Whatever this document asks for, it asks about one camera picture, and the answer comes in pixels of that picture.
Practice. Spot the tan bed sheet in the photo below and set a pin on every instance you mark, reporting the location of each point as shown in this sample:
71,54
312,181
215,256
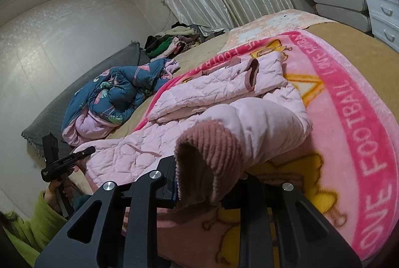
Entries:
376,61

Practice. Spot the grey wall-mounted desk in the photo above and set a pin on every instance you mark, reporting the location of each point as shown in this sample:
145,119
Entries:
353,13

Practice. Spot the blue floral duvet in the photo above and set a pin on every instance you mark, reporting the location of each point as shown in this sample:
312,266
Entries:
109,100

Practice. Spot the peach patterned bed cover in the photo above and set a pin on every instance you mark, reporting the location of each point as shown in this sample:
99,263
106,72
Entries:
270,26

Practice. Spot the green sleeve forearm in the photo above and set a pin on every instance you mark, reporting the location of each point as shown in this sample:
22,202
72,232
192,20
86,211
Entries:
30,237

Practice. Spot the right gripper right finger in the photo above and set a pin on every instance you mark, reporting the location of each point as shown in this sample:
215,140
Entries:
280,227

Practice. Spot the pink football fleece blanket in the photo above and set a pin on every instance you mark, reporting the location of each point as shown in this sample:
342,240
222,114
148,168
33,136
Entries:
348,165

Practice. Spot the pile of assorted clothes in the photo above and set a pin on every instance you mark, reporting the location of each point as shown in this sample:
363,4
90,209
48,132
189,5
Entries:
179,39

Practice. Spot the white drawer cabinet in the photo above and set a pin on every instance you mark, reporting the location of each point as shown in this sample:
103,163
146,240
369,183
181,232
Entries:
384,21

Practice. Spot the person's left hand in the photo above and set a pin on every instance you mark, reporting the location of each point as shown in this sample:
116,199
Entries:
62,194

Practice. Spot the pink quilted jacket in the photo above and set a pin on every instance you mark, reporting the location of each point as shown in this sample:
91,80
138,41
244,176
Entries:
216,126

